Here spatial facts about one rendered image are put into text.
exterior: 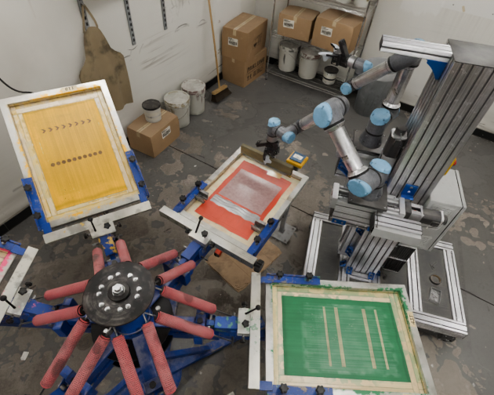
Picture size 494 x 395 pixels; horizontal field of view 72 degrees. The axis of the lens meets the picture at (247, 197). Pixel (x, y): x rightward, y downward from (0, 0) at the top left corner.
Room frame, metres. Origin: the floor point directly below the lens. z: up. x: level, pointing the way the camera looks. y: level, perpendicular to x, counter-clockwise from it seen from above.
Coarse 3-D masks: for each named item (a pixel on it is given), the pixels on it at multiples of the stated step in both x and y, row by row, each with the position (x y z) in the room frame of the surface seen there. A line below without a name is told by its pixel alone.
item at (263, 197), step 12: (264, 180) 1.73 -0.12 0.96; (276, 180) 1.74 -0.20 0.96; (252, 192) 1.61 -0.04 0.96; (264, 192) 1.62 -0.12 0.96; (276, 192) 1.63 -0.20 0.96; (240, 204) 1.49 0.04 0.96; (252, 204) 1.50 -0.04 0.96; (264, 204) 1.51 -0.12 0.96; (228, 216) 1.38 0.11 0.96; (240, 216) 1.38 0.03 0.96; (264, 216) 1.40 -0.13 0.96; (228, 228) 1.28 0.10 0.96; (240, 228) 1.29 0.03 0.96
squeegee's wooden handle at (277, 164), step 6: (246, 150) 1.85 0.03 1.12; (252, 150) 1.83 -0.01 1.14; (258, 150) 1.83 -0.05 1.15; (252, 156) 1.82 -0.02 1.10; (258, 156) 1.80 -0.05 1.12; (270, 156) 1.78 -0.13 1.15; (276, 162) 1.73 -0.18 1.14; (282, 162) 1.73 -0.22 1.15; (276, 168) 1.73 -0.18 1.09; (282, 168) 1.71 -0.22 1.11; (288, 168) 1.69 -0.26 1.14; (288, 174) 1.69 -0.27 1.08
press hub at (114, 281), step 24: (120, 264) 0.77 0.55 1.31; (96, 288) 0.64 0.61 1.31; (120, 288) 0.64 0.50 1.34; (144, 288) 0.66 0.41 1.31; (96, 312) 0.54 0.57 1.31; (120, 312) 0.55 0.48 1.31; (168, 312) 0.69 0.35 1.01; (96, 336) 0.54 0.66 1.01; (168, 336) 0.61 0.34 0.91; (168, 360) 0.72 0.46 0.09
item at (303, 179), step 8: (240, 152) 1.98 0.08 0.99; (232, 160) 1.88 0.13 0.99; (224, 168) 1.79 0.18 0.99; (216, 176) 1.70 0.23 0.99; (296, 176) 1.78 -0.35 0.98; (304, 176) 1.77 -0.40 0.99; (208, 184) 1.61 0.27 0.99; (304, 184) 1.71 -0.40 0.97; (296, 192) 1.61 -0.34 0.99; (192, 200) 1.46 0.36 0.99; (288, 200) 1.53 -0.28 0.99; (184, 208) 1.39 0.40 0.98; (280, 208) 1.45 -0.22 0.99; (184, 216) 1.32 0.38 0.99; (192, 216) 1.32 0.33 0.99; (280, 216) 1.39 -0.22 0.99; (200, 224) 1.27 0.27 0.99; (208, 224) 1.27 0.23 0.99; (216, 232) 1.22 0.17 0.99; (232, 240) 1.17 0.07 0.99; (248, 248) 1.12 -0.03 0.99
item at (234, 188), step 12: (240, 168) 1.84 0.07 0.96; (252, 168) 1.85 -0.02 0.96; (228, 180) 1.70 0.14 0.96; (240, 180) 1.71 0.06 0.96; (252, 180) 1.72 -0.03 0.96; (216, 192) 1.58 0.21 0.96; (228, 192) 1.59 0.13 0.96; (240, 192) 1.60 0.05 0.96; (204, 204) 1.46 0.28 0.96; (204, 216) 1.36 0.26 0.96; (216, 216) 1.37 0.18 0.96
